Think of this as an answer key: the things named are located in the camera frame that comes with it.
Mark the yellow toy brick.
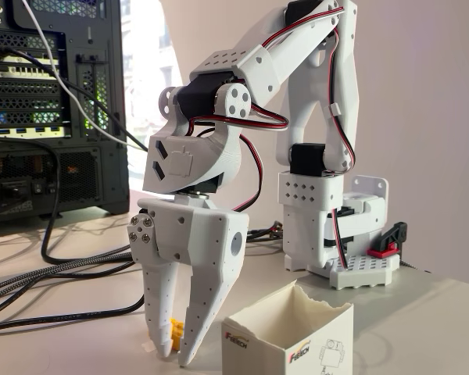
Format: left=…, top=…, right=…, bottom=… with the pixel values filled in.
left=168, top=316, right=187, bottom=349

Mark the white cardboard box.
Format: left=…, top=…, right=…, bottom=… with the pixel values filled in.
left=221, top=278, right=355, bottom=375

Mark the black computer tower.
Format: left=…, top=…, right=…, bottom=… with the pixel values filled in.
left=0, top=0, right=131, bottom=235

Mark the black and red table clamp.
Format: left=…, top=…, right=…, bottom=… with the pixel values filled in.
left=367, top=221, right=410, bottom=259

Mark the dark cable connector plug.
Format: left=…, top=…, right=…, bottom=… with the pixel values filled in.
left=268, top=220, right=286, bottom=240

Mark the red black white servo wire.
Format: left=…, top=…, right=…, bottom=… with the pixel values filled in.
left=263, top=5, right=345, bottom=50
left=324, top=23, right=357, bottom=173
left=188, top=103, right=291, bottom=136
left=233, top=133, right=266, bottom=214
left=331, top=206, right=351, bottom=270

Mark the black cable with print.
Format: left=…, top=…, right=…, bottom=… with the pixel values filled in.
left=0, top=293, right=146, bottom=333

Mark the thick black power cable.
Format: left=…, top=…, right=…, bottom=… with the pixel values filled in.
left=0, top=137, right=136, bottom=267

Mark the grey braided cable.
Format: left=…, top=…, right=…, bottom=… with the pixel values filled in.
left=0, top=244, right=136, bottom=298
left=0, top=249, right=136, bottom=313

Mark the thin white cable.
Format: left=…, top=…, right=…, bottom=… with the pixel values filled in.
left=22, top=0, right=146, bottom=152

